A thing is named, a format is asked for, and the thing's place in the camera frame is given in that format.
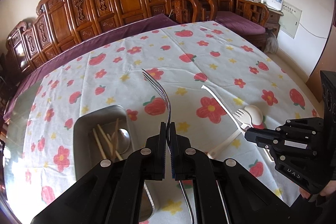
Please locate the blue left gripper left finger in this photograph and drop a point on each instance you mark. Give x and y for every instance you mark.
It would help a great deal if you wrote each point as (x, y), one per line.
(161, 151)

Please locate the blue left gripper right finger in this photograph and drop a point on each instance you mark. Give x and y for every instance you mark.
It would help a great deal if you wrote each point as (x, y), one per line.
(175, 152)

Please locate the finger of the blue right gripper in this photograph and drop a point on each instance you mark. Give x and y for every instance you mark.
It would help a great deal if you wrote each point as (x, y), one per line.
(265, 138)

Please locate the white ceramic soup spoon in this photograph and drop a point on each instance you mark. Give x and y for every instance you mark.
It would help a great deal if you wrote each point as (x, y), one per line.
(255, 113)

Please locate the metal spoon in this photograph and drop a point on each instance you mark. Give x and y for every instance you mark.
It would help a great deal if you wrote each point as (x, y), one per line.
(123, 141)

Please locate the wooden chopstick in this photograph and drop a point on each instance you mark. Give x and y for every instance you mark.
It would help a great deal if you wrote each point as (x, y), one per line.
(114, 153)
(99, 144)

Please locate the metal fork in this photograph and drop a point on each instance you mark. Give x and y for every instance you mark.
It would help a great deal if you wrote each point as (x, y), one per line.
(161, 91)

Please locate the white plastic spoon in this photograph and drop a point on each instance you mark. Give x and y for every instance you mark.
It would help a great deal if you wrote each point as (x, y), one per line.
(218, 100)

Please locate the rectangular metal tray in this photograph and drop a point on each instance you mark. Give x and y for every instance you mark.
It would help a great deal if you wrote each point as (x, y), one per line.
(107, 191)

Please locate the person's right hand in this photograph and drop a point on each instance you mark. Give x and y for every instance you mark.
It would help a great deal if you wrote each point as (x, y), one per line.
(327, 190)

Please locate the strawberry flower tablecloth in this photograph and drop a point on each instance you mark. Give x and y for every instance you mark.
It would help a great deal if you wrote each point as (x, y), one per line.
(40, 153)

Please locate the grey fluffy bundle on floor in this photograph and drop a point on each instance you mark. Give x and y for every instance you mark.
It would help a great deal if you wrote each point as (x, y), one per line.
(271, 42)

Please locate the wooden side table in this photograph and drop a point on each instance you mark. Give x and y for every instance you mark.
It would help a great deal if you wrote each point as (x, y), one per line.
(273, 21)

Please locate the white router box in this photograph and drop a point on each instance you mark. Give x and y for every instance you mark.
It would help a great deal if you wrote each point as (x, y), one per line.
(275, 4)

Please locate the long carved wooden sofa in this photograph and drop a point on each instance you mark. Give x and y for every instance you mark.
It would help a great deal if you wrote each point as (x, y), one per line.
(63, 24)

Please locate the carved wooden armchair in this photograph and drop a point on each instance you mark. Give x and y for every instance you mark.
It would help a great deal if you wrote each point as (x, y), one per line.
(243, 17)

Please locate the white wall distribution box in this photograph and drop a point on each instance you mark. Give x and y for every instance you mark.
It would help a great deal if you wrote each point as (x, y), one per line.
(289, 21)

